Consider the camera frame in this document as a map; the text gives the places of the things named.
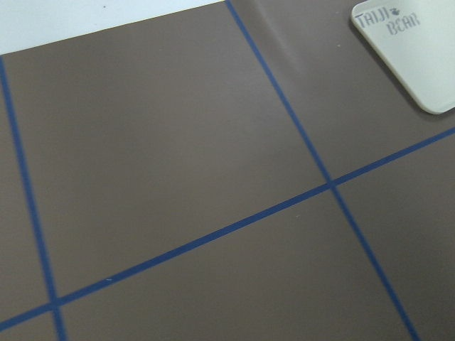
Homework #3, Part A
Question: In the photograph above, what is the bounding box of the cream bear serving tray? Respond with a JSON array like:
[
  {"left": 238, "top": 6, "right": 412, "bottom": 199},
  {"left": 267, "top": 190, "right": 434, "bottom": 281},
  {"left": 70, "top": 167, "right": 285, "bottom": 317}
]
[{"left": 350, "top": 0, "right": 454, "bottom": 114}]

